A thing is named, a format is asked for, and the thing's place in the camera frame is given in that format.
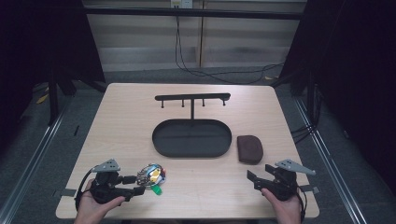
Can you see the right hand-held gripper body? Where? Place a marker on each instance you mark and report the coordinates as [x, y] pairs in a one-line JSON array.
[[285, 183]]

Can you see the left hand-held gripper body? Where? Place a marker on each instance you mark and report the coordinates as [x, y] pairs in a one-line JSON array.
[[104, 183]]

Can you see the person's right hand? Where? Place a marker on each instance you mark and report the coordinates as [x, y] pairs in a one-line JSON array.
[[285, 210]]

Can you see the person's left hand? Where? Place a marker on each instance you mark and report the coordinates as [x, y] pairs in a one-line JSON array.
[[93, 207]]

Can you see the grey tape strip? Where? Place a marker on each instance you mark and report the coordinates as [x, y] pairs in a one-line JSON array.
[[65, 192], [310, 188]]

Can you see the brown pouch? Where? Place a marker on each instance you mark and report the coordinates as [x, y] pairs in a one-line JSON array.
[[249, 149]]

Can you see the black key rack with tray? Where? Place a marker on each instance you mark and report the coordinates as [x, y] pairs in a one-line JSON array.
[[192, 137]]

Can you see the black stand leg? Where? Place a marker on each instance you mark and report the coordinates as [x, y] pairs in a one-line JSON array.
[[53, 99]]

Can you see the yellow scrap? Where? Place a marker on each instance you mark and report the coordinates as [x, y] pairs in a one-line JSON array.
[[42, 99]]

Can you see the black curtain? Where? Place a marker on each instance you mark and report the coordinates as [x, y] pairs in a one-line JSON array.
[[40, 43], [351, 77]]

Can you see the black horizontal bar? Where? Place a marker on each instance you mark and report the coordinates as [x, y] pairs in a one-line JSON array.
[[193, 13]]

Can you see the metal floor rail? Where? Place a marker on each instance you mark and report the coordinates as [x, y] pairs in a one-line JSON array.
[[34, 158], [333, 174]]

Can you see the white wall socket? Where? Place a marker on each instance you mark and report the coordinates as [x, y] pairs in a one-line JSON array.
[[181, 3]]

